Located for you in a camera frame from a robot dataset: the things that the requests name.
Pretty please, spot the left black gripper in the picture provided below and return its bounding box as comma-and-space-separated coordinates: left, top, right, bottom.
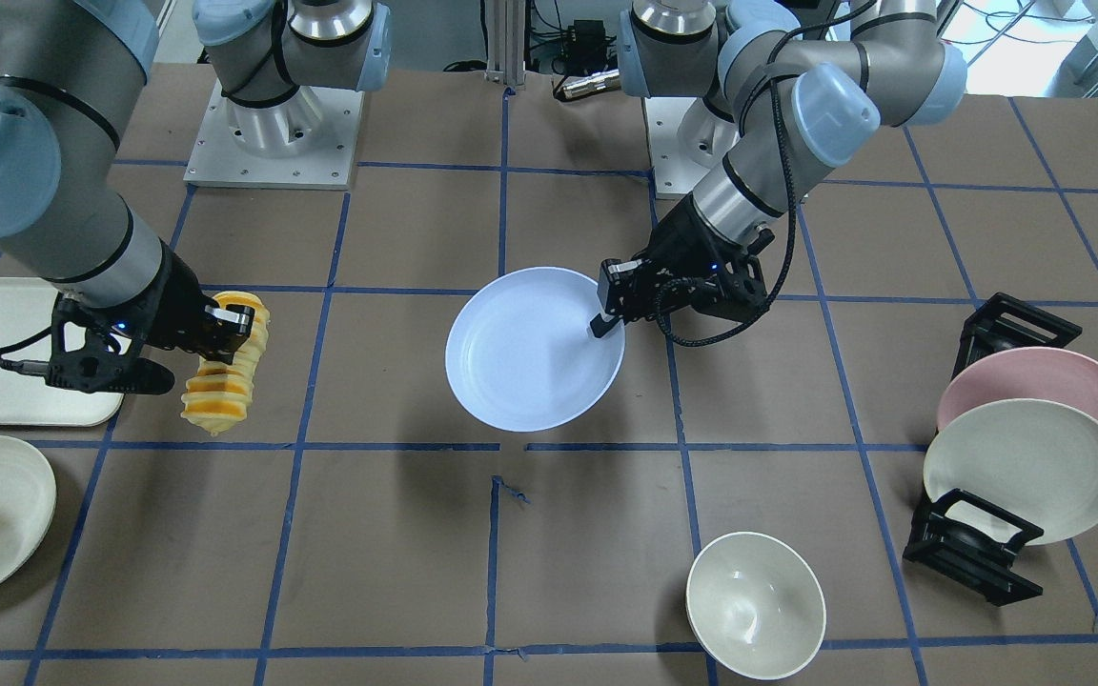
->
589, 198, 775, 339

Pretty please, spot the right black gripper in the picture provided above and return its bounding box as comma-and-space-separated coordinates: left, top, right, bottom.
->
0, 246, 255, 395

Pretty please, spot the blue plate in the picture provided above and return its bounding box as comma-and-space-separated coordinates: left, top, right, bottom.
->
444, 266, 626, 432

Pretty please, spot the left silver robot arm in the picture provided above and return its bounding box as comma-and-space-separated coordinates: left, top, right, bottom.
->
591, 1, 968, 346

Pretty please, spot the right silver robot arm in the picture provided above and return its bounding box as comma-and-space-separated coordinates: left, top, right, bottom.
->
0, 1, 393, 394

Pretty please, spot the pink plate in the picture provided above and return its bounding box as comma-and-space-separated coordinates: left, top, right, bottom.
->
935, 346, 1098, 430

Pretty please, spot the black plate rack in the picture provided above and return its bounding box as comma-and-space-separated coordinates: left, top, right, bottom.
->
903, 292, 1084, 607

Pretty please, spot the cream plate in rack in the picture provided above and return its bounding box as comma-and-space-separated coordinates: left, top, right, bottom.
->
923, 398, 1098, 546

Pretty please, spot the silver cylinder connector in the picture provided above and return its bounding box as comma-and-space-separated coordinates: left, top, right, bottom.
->
552, 69, 621, 103

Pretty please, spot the cream bowl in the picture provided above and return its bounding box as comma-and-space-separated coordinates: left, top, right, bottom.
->
684, 533, 827, 681

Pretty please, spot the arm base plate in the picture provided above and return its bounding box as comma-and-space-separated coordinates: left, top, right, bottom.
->
643, 97, 738, 200
184, 87, 365, 191

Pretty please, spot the aluminium frame post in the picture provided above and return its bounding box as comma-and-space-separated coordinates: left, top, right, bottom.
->
480, 0, 528, 92

